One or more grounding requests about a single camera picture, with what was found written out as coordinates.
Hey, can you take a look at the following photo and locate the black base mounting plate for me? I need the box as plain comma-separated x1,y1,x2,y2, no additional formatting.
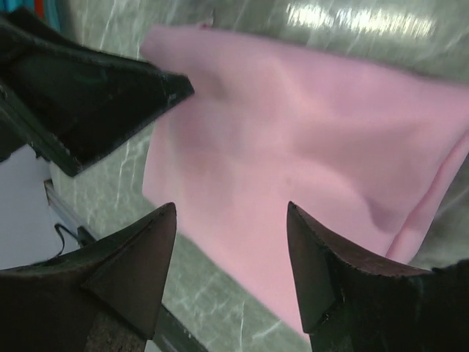
152,306,208,352

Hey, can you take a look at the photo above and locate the teal folded t-shirt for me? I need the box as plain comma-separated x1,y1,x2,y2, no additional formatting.
33,0,71,34

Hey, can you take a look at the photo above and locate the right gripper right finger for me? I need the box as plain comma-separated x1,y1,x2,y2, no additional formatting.
287,203,468,352

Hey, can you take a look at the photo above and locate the aluminium frame rail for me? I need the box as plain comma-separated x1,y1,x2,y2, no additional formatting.
44,180,97,246

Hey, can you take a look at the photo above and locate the pink t-shirt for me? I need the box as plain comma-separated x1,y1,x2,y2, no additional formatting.
141,25,468,331

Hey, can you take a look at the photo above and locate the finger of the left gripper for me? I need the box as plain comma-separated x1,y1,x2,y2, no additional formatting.
1,7,193,177

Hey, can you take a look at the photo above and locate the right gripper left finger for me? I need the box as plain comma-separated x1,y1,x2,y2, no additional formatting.
1,203,177,351

